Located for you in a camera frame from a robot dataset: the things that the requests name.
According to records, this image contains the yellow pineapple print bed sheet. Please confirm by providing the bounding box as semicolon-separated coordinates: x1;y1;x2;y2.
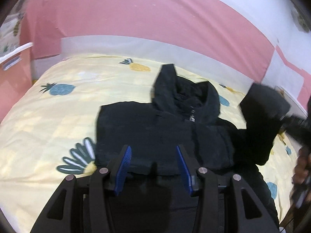
0;53;307;225

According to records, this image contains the black hooded jacket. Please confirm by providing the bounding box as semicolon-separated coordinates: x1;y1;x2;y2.
94;63;292;233

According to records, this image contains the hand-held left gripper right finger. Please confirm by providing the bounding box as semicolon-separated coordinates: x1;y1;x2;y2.
176;145;280;233

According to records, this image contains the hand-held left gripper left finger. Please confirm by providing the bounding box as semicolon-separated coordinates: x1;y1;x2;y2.
30;145;132;233

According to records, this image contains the pineapple print curtain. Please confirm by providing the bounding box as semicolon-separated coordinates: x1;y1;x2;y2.
0;0;28;60

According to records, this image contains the person's right hand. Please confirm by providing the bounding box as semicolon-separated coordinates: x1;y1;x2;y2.
292;148;311;185

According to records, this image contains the white bed headboard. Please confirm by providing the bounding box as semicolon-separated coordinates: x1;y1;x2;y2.
33;35;264;88

